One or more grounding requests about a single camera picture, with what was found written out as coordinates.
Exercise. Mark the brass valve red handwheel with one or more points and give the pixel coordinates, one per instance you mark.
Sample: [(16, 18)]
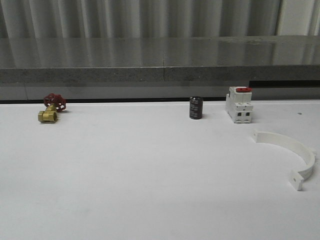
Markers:
[(55, 104)]

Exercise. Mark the black cylindrical capacitor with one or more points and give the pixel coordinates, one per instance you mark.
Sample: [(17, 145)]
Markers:
[(195, 107)]

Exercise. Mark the white half pipe clamp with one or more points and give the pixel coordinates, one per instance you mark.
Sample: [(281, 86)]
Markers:
[(296, 177)]

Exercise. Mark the white circuit breaker red switch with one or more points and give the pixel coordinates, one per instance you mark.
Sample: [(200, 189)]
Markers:
[(238, 104)]

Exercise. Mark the grey stone counter ledge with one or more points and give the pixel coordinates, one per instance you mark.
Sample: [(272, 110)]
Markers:
[(220, 61)]

